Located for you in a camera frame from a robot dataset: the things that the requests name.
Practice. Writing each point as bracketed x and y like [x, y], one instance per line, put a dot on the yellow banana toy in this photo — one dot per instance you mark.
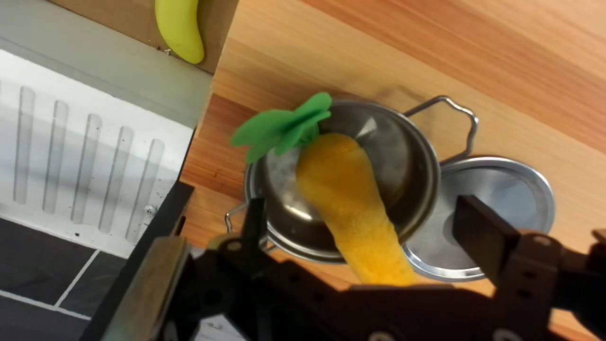
[181, 30]

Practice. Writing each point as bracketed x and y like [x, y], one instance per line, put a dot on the silver pot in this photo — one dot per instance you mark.
[405, 158]

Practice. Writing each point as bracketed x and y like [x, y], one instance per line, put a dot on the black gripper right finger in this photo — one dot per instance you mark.
[484, 234]

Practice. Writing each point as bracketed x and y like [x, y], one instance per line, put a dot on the whitewashed backsplash panel black frame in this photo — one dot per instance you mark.
[153, 278]

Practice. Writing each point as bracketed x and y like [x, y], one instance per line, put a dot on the silver pot lid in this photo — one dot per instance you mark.
[505, 191]

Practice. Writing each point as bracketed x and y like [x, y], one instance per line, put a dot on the white sink with drainboard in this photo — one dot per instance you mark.
[88, 126]

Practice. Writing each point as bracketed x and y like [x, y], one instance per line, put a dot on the wooden countertop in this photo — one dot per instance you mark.
[505, 77]

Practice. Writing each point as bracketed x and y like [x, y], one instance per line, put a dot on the orange carrot plush toy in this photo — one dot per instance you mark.
[348, 196]

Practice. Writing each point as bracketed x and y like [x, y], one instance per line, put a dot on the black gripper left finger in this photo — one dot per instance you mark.
[257, 221]

